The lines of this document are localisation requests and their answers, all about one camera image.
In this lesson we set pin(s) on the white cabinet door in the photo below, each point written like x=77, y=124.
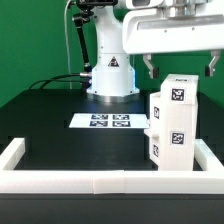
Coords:
x=152, y=132

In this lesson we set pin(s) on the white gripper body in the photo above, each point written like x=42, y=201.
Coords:
x=149, y=31

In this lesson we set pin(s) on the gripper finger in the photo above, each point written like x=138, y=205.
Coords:
x=210, y=68
x=153, y=71

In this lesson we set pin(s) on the white cabinet body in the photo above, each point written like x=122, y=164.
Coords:
x=177, y=136

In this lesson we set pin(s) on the white marker sheet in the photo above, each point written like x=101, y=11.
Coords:
x=99, y=120

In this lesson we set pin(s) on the white U-shaped fence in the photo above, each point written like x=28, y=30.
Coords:
x=208, y=180

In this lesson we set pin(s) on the white cabinet top block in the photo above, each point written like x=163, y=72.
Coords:
x=180, y=89

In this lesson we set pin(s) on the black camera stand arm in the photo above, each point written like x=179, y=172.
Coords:
x=84, y=16

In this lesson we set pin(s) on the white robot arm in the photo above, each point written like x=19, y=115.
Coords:
x=113, y=78

